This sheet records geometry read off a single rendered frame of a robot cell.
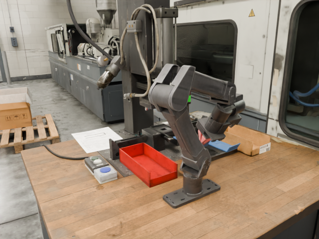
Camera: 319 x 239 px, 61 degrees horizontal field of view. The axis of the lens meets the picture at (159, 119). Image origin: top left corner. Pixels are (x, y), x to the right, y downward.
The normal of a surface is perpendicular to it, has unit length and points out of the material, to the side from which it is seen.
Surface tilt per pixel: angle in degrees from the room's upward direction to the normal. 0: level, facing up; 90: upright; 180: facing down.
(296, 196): 0
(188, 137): 91
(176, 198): 0
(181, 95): 90
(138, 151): 90
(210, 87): 93
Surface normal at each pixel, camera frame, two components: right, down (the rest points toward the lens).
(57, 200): -0.02, -0.95
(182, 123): 0.68, 0.34
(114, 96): 0.49, 0.25
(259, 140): -0.84, 0.18
